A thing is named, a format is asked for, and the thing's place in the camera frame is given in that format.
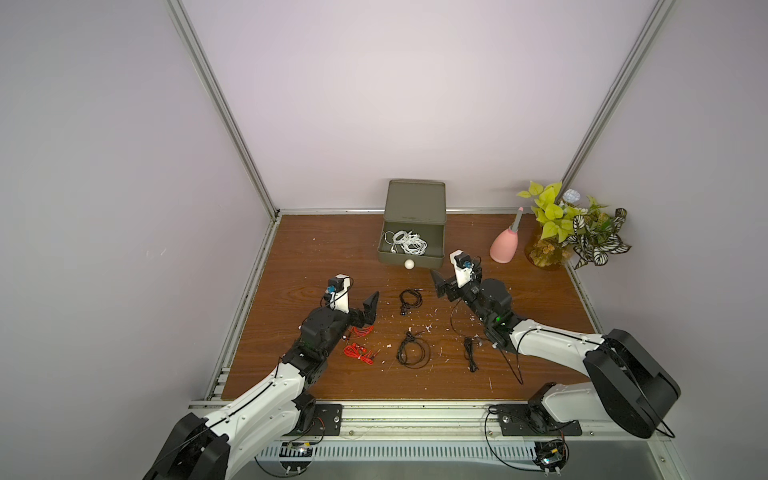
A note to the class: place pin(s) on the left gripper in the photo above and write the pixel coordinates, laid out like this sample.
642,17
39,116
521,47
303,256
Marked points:
365,316

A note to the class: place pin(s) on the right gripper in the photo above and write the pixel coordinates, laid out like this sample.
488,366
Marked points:
459,289

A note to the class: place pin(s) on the olive green top drawer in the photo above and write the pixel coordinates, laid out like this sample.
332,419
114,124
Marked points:
435,253

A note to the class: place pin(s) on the white earphones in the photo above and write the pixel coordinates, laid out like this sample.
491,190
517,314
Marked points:
396,240
416,246

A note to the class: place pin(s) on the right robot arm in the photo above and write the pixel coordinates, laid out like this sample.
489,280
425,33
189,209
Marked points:
624,385

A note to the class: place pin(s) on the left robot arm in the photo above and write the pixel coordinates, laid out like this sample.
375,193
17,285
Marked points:
220,444

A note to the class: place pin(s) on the red earphones upper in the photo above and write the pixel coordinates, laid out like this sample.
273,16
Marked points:
358,332

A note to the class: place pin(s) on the red earphones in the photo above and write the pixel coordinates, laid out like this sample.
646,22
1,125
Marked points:
358,332
360,353

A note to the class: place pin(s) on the black earphones top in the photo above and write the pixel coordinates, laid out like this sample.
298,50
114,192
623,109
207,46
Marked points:
410,299

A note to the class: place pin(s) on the black earphones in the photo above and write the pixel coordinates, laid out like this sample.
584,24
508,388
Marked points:
413,352
410,299
470,344

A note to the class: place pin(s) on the red earphones lower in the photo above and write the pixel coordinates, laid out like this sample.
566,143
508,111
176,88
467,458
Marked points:
360,353

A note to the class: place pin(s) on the black earphones bottom centre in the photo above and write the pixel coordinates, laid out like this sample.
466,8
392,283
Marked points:
413,352

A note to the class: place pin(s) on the black earphones right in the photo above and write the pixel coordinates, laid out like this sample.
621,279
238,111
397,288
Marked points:
470,344

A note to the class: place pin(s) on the three-tier drawer cabinet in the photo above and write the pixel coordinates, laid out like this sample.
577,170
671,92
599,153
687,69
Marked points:
416,202

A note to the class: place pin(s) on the pink vase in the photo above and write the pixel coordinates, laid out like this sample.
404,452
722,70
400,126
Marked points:
504,247

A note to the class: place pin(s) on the potted green plant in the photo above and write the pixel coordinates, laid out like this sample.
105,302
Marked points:
567,229

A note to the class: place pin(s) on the left controller board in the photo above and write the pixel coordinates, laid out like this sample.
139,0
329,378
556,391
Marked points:
294,457

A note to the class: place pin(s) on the controller board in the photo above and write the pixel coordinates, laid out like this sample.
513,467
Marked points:
551,456
294,457

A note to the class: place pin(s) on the right controller board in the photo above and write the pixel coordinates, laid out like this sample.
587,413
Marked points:
551,456

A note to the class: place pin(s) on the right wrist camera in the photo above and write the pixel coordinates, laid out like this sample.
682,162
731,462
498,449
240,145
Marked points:
463,267

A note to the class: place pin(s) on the aluminium mounting rail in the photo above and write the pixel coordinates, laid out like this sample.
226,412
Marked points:
428,421

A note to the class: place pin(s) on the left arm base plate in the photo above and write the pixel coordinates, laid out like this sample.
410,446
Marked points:
323,419

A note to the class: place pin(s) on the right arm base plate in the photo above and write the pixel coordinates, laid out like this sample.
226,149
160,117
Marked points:
518,419

